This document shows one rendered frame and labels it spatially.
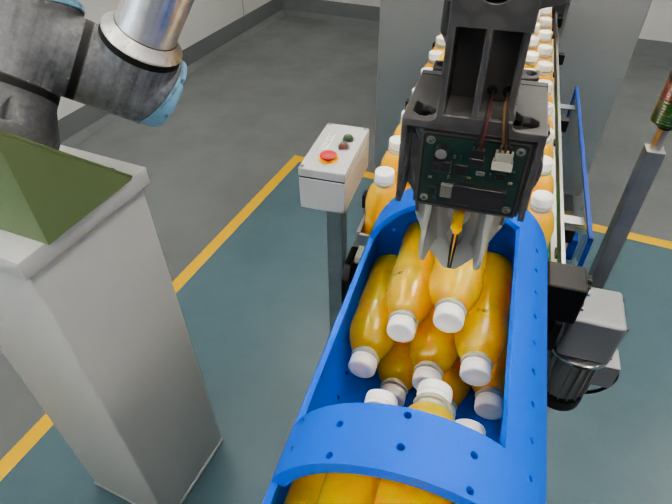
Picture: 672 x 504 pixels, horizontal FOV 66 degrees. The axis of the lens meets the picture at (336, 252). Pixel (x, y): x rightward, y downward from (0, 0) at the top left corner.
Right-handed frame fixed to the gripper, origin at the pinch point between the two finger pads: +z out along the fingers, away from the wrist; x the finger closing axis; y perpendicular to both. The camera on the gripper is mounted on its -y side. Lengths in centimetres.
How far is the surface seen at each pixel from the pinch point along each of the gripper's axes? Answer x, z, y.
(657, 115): 33, 23, -79
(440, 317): -0.2, 23.7, -14.1
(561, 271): 19, 40, -47
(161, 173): -177, 141, -186
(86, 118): -253, 133, -221
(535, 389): 11.3, 22.9, -6.0
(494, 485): 7.3, 19.3, 7.8
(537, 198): 12, 29, -53
